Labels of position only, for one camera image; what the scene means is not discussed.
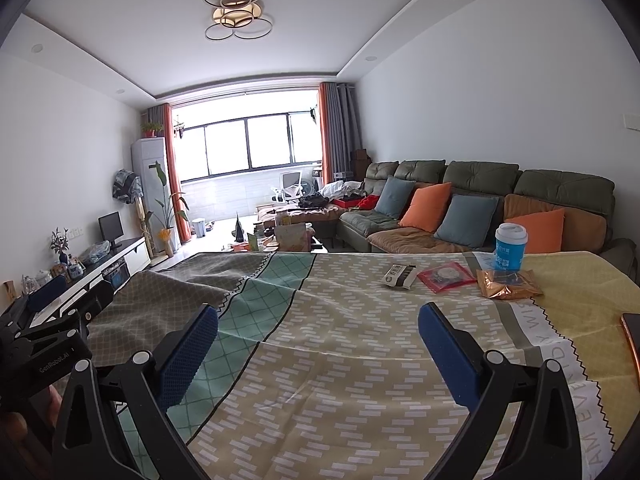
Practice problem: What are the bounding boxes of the left hand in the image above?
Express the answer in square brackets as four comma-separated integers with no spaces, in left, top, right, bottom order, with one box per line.
[1,385,62,468]

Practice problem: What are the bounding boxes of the white TV cabinet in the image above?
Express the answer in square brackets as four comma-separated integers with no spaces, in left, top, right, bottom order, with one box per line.
[30,237,151,327]

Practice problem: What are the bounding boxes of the small black monitor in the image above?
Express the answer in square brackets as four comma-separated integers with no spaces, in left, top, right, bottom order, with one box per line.
[98,211,124,248]

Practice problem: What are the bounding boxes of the gold foil snack bag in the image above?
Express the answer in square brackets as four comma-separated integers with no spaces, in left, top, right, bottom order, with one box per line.
[476,270,544,300]

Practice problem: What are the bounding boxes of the tall green potted plant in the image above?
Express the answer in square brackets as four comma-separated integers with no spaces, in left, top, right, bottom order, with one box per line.
[144,160,189,258]

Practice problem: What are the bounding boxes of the covered standing fan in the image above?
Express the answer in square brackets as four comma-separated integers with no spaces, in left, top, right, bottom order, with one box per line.
[112,169,143,204]

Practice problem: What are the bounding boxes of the red snack packet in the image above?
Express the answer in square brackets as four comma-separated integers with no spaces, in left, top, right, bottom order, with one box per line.
[418,262,476,294]

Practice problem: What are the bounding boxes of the blue white lidded cup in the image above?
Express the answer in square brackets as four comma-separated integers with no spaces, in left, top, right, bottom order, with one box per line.
[494,222,528,272]

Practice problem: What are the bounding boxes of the patterned tablecloth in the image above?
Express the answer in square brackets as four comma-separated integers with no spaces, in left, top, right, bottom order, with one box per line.
[88,252,639,479]

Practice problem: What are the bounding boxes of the orange cushion near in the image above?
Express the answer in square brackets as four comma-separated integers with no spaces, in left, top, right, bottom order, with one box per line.
[506,208,565,254]

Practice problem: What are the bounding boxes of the orange cushion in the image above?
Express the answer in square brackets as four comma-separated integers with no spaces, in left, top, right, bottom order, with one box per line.
[506,208,565,254]
[399,183,451,233]

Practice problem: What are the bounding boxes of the white black snack packet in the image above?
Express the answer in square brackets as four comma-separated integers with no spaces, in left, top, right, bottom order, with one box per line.
[383,264,418,289]

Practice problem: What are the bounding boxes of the white standing air conditioner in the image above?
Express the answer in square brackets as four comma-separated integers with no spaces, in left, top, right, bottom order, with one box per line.
[131,138,180,257]

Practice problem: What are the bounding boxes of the blue-grey cushion near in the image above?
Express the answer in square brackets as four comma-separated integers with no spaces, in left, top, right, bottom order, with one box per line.
[434,195,499,248]

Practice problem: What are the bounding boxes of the blue-grey cushion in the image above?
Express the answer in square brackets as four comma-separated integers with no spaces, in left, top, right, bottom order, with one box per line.
[434,195,499,248]
[374,177,414,220]

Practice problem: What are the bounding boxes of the brown seat blanket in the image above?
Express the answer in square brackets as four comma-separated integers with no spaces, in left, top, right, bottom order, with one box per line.
[368,228,470,254]

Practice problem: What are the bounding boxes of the orange cushion far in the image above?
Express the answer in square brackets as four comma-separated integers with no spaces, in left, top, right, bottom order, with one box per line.
[399,183,451,233]

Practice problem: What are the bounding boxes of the cluttered coffee table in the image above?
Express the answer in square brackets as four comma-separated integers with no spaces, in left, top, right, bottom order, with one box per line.
[224,216,329,254]

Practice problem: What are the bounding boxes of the green sectional sofa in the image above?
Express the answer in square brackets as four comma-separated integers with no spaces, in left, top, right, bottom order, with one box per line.
[336,160,639,280]

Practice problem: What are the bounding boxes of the orange curtain left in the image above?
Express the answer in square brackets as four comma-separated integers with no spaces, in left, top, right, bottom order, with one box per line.
[146,103,191,244]

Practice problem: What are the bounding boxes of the blue-grey cushion far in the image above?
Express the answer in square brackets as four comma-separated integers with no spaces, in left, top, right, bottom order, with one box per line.
[374,177,414,220]

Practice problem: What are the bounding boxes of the white office chair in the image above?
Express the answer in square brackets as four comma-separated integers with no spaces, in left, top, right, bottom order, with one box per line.
[272,171,304,204]

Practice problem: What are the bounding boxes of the orange grey curtain right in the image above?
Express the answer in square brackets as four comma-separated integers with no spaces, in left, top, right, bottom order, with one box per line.
[319,82,362,184]

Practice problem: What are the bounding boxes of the ring ceiling lamp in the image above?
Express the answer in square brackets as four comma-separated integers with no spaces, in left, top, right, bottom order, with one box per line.
[203,0,273,42]

